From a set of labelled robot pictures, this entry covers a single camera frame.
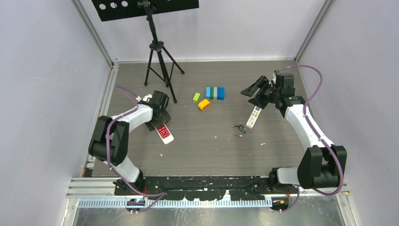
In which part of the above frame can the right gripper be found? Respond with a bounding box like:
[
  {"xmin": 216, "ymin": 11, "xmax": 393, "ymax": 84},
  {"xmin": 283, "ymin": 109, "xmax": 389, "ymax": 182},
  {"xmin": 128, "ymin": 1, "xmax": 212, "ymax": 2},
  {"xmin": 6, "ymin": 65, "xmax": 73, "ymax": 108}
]
[{"xmin": 241, "ymin": 76, "xmax": 280, "ymax": 110}]

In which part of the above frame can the white remote with red keypad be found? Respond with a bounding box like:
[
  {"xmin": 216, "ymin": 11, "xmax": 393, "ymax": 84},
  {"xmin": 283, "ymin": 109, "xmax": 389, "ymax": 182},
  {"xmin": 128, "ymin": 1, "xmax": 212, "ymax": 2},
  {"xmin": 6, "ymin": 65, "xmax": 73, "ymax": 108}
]
[{"xmin": 156, "ymin": 124, "xmax": 174, "ymax": 145}]

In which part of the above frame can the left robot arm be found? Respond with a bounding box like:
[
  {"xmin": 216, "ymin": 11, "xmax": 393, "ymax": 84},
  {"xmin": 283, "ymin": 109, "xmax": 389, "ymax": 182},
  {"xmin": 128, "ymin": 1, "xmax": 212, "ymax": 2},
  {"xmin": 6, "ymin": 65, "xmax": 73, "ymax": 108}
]
[{"xmin": 88, "ymin": 91, "xmax": 174, "ymax": 195}]

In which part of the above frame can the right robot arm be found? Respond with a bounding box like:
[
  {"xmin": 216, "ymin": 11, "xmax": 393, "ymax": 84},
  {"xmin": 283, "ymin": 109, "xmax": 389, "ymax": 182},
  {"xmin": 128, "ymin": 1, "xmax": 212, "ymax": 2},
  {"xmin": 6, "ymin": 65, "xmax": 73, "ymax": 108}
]
[{"xmin": 241, "ymin": 72, "xmax": 347, "ymax": 195}]

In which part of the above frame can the white air conditioner remote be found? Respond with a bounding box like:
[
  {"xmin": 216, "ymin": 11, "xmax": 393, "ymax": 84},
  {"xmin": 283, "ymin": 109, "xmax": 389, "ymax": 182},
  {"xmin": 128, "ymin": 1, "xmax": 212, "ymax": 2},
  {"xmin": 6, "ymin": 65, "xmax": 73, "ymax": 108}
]
[{"xmin": 246, "ymin": 106, "xmax": 262, "ymax": 129}]

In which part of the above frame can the green toy brick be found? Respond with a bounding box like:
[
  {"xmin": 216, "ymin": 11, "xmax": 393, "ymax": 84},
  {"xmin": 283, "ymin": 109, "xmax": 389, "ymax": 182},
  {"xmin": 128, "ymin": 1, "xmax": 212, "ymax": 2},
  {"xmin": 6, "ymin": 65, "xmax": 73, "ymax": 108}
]
[{"xmin": 192, "ymin": 92, "xmax": 201, "ymax": 103}]

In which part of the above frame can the blue green toy block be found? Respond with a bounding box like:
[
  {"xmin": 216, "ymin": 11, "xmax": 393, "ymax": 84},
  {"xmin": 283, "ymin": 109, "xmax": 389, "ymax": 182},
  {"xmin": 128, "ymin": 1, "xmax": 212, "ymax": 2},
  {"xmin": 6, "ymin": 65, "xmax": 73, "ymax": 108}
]
[{"xmin": 205, "ymin": 87, "xmax": 225, "ymax": 100}]

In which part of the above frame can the orange toy brick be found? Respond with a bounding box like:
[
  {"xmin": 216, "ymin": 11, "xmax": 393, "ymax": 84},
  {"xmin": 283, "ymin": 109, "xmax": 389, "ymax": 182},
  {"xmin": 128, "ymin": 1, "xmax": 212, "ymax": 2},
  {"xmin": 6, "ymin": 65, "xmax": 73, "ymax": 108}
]
[{"xmin": 198, "ymin": 99, "xmax": 211, "ymax": 111}]

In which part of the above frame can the black tripod stand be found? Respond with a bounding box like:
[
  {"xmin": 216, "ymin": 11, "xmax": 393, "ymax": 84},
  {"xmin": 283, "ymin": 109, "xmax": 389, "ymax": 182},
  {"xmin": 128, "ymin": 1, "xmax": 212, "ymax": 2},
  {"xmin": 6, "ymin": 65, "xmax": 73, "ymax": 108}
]
[{"xmin": 137, "ymin": 0, "xmax": 185, "ymax": 104}]

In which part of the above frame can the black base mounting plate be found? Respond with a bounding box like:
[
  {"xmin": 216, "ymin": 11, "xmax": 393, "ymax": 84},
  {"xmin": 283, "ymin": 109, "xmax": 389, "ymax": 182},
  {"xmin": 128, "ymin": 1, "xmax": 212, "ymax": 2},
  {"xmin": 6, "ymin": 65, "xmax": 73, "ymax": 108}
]
[{"xmin": 113, "ymin": 175, "xmax": 301, "ymax": 202}]

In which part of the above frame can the black perforated plate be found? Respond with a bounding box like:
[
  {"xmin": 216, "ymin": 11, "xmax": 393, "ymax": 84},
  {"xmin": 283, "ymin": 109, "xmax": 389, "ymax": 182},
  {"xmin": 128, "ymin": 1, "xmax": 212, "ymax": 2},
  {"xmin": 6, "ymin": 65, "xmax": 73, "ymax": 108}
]
[{"xmin": 92, "ymin": 0, "xmax": 199, "ymax": 22}]

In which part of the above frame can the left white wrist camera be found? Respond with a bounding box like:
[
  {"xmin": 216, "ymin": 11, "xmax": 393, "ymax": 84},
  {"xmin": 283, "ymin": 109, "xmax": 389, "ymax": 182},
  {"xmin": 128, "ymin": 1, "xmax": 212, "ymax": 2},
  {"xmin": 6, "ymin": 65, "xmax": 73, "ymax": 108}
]
[{"xmin": 136, "ymin": 94, "xmax": 152, "ymax": 102}]

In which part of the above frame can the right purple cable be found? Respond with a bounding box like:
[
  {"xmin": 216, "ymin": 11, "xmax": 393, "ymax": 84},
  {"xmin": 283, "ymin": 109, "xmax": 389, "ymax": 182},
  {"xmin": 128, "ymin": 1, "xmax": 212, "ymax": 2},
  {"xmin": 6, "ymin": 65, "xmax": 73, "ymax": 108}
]
[{"xmin": 271, "ymin": 65, "xmax": 345, "ymax": 216}]

